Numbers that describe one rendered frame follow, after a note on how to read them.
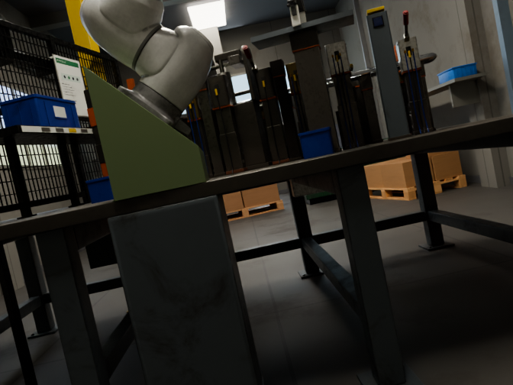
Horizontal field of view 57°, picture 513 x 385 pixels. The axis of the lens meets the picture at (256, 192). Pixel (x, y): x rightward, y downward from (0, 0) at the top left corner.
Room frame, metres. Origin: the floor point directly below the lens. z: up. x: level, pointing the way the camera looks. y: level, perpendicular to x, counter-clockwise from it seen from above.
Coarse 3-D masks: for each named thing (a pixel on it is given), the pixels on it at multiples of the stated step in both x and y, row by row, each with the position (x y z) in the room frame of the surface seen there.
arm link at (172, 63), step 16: (160, 32) 1.34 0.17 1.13; (176, 32) 1.35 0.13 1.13; (192, 32) 1.35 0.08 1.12; (144, 48) 1.32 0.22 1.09; (160, 48) 1.32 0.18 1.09; (176, 48) 1.33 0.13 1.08; (192, 48) 1.33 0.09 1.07; (208, 48) 1.36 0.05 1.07; (144, 64) 1.33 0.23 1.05; (160, 64) 1.32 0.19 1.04; (176, 64) 1.32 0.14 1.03; (192, 64) 1.33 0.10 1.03; (208, 64) 1.37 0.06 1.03; (144, 80) 1.34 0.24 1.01; (160, 80) 1.32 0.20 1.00; (176, 80) 1.32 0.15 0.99; (192, 80) 1.35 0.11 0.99; (176, 96) 1.34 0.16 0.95; (192, 96) 1.38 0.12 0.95
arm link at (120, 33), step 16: (96, 0) 1.31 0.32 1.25; (112, 0) 1.29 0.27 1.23; (128, 0) 1.28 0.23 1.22; (144, 0) 1.29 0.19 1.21; (160, 0) 1.35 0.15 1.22; (80, 16) 1.35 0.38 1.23; (96, 16) 1.31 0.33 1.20; (112, 16) 1.30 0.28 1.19; (128, 16) 1.30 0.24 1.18; (144, 16) 1.31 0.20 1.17; (160, 16) 1.36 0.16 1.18; (96, 32) 1.33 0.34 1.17; (112, 32) 1.32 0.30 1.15; (128, 32) 1.31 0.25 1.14; (144, 32) 1.32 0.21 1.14; (112, 48) 1.34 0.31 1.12; (128, 48) 1.33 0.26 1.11; (128, 64) 1.37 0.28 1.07
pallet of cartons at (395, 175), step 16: (400, 160) 5.41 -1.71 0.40; (432, 160) 5.03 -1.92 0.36; (448, 160) 5.07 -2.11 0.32; (368, 176) 5.77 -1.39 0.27; (384, 176) 5.39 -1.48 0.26; (400, 176) 5.04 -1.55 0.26; (432, 176) 5.02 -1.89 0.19; (448, 176) 5.06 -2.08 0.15; (464, 176) 5.07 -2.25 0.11; (384, 192) 5.42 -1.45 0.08; (400, 192) 5.68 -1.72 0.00; (416, 192) 5.34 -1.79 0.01
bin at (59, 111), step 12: (24, 96) 1.84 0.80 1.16; (36, 96) 1.84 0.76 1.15; (48, 96) 1.92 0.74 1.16; (12, 108) 1.85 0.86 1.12; (24, 108) 1.84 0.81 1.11; (36, 108) 1.84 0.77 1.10; (48, 108) 1.90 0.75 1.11; (60, 108) 1.99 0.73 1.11; (72, 108) 2.09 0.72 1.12; (12, 120) 1.85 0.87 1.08; (24, 120) 1.84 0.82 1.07; (36, 120) 1.84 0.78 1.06; (48, 120) 1.88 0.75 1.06; (60, 120) 1.97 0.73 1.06; (72, 120) 2.07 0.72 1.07
